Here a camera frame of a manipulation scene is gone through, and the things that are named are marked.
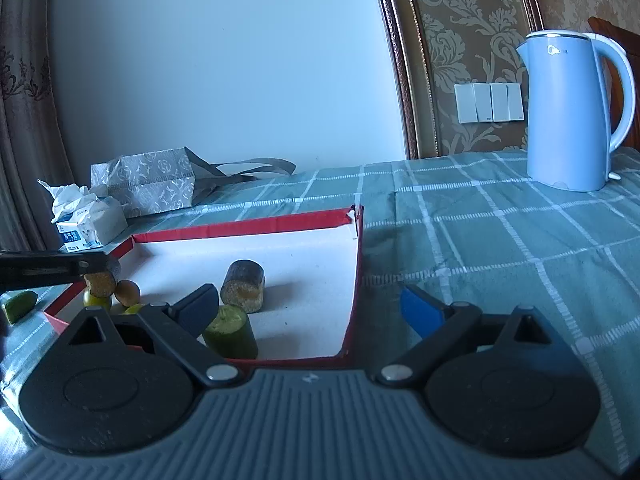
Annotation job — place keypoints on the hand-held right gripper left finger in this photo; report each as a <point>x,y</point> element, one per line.
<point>200,310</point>

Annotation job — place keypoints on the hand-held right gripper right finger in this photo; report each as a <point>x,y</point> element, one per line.
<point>420,312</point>

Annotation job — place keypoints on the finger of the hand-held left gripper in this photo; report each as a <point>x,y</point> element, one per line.
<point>50,265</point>

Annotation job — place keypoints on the green cucumber piece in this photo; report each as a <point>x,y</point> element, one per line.
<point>232,332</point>
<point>20,306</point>

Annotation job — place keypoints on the dark sugarcane piece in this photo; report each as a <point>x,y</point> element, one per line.
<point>102,284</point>
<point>242,285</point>

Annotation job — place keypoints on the yellow green citrus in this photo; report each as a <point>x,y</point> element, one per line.
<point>132,309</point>
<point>97,302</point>

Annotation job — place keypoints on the small orange tangerine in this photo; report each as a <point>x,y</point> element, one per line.
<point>128,291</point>

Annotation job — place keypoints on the red cardboard box lid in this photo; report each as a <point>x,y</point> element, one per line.
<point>300,270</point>

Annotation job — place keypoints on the white tissue pack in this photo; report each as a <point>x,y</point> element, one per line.
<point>100,225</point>

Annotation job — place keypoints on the green checked tablecloth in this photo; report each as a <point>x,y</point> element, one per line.
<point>475,240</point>

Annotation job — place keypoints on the silver patterned gift bag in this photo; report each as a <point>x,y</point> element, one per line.
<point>150,180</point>

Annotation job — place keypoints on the brown patterned curtain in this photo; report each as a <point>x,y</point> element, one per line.
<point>25,110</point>

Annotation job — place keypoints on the light blue electric kettle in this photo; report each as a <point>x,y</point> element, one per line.
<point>565,120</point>

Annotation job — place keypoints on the white wall switch panel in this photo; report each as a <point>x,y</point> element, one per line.
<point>490,102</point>

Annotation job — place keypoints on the carved wooden wall moulding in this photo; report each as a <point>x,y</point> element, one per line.
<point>400,60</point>

